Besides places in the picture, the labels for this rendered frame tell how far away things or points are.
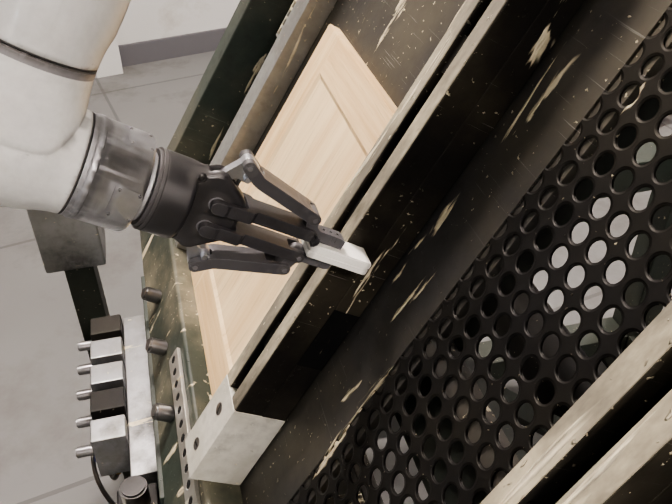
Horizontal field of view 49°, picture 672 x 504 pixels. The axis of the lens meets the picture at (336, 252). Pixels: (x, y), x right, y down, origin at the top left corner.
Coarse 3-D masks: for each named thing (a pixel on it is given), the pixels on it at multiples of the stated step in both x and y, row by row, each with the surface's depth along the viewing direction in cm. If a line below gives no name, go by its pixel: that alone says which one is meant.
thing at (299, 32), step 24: (312, 0) 112; (336, 0) 112; (288, 24) 116; (312, 24) 114; (288, 48) 115; (264, 72) 119; (288, 72) 117; (264, 96) 119; (240, 120) 122; (264, 120) 121; (240, 144) 123
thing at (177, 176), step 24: (168, 168) 61; (192, 168) 63; (216, 168) 65; (168, 192) 61; (192, 192) 62; (216, 192) 65; (240, 192) 66; (144, 216) 62; (168, 216) 62; (192, 216) 66; (216, 216) 66; (192, 240) 67; (216, 240) 68
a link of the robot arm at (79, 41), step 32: (0, 0) 50; (32, 0) 50; (64, 0) 51; (96, 0) 52; (128, 0) 55; (0, 32) 51; (32, 32) 51; (64, 32) 52; (96, 32) 53; (64, 64) 53; (96, 64) 56
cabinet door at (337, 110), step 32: (320, 64) 106; (352, 64) 98; (320, 96) 104; (352, 96) 95; (384, 96) 89; (288, 128) 110; (320, 128) 101; (352, 128) 93; (384, 128) 86; (288, 160) 107; (320, 160) 98; (352, 160) 91; (256, 192) 114; (320, 192) 96; (256, 224) 110; (320, 224) 93; (224, 288) 114; (256, 288) 104; (224, 320) 110; (256, 320) 101; (224, 352) 106
